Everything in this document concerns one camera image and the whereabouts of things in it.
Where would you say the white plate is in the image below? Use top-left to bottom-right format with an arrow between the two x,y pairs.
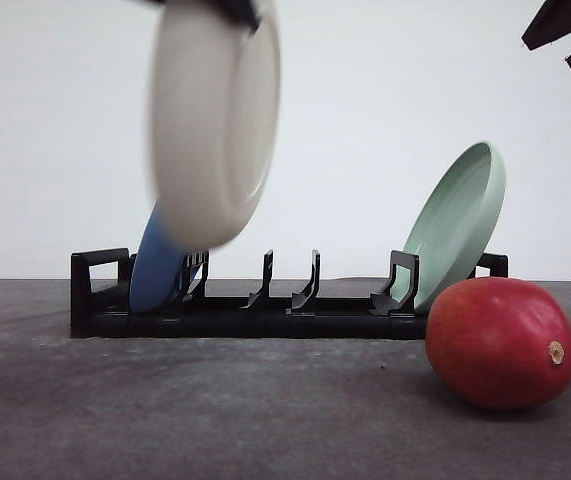
149,3 -> 282,250

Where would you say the red pomegranate fruit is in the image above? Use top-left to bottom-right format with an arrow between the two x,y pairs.
425,277 -> 571,413

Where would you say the green plate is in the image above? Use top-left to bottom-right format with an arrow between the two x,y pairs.
392,141 -> 507,311

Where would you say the blue plate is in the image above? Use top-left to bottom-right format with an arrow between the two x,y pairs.
130,202 -> 186,314

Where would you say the black dish rack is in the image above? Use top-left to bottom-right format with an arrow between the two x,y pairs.
70,248 -> 509,339

